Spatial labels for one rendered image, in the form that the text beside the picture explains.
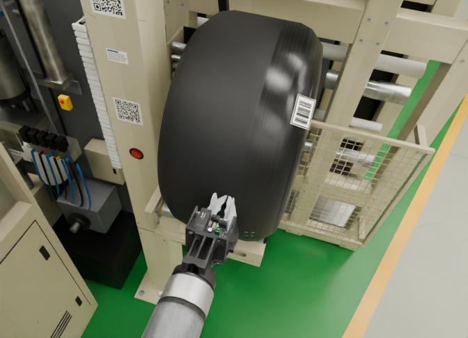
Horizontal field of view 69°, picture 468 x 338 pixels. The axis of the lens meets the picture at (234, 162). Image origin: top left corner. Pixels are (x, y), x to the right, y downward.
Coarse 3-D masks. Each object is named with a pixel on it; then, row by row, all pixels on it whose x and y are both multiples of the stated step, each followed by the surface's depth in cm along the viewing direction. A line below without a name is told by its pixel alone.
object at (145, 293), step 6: (144, 276) 183; (144, 282) 180; (150, 282) 181; (144, 288) 178; (150, 288) 179; (138, 294) 176; (144, 294) 176; (150, 294) 177; (156, 294) 177; (144, 300) 174; (150, 300) 174; (156, 300) 175
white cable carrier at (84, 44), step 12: (72, 24) 75; (84, 24) 79; (84, 36) 77; (84, 48) 79; (84, 60) 82; (96, 72) 84; (96, 84) 86; (96, 96) 89; (108, 120) 95; (108, 132) 99; (108, 144) 103; (120, 168) 110
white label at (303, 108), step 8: (304, 96) 65; (296, 104) 65; (304, 104) 65; (312, 104) 65; (296, 112) 64; (304, 112) 65; (312, 112) 65; (296, 120) 64; (304, 120) 65; (304, 128) 65
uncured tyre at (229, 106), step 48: (192, 48) 70; (240, 48) 68; (288, 48) 68; (192, 96) 66; (240, 96) 65; (288, 96) 65; (192, 144) 67; (240, 144) 65; (288, 144) 65; (192, 192) 72; (240, 192) 68; (288, 192) 71
